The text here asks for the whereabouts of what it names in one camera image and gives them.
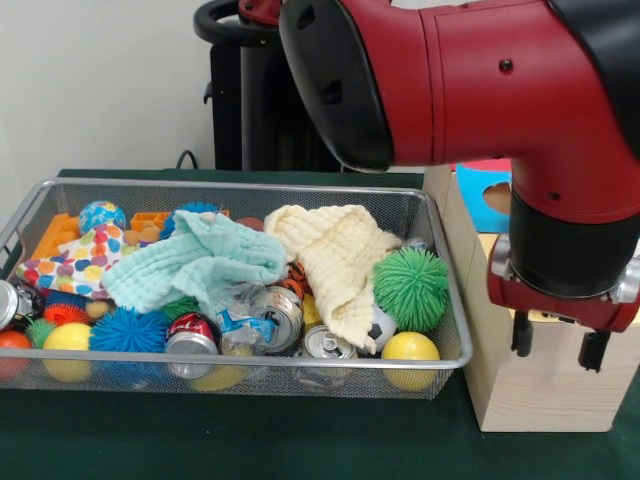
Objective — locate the polka dot cloth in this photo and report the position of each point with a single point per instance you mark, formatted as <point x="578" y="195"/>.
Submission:
<point x="85" y="260"/>

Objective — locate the blue spiky ball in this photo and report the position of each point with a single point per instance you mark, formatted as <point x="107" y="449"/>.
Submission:
<point x="127" y="332"/>

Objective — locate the blue globe ball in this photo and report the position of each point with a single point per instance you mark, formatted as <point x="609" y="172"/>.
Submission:
<point x="102" y="216"/>

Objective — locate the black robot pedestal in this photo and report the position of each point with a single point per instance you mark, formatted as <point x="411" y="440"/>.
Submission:
<point x="225" y="110"/>

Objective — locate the yellow ball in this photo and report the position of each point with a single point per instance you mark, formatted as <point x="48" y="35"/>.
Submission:
<point x="67" y="337"/>
<point x="410" y="350"/>

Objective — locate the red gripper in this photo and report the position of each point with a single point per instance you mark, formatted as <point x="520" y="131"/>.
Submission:
<point x="550" y="310"/>

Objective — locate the cream waffle cloth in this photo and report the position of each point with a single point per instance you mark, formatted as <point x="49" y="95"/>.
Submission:
<point x="340" y="250"/>

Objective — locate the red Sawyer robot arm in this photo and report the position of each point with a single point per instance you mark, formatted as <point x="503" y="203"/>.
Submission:
<point x="475" y="90"/>

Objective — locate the green spiky ball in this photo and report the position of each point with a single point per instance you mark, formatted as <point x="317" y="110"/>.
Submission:
<point x="412" y="290"/>

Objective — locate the wooden box with three holes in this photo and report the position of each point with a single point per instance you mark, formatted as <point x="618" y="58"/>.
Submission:
<point x="550" y="400"/>

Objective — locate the orange ball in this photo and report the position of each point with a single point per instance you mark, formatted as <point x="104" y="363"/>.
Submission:
<point x="12" y="342"/>

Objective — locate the mint waffle cloth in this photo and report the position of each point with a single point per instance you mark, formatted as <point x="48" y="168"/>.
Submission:
<point x="150" y="270"/>

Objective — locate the dark green table cloth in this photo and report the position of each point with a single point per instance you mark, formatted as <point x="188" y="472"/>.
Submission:
<point x="250" y="440"/>

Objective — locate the silver can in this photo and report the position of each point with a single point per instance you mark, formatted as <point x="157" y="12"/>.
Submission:
<point x="10" y="305"/>

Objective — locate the orange building block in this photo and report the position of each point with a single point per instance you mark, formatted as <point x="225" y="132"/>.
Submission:
<point x="55" y="232"/>

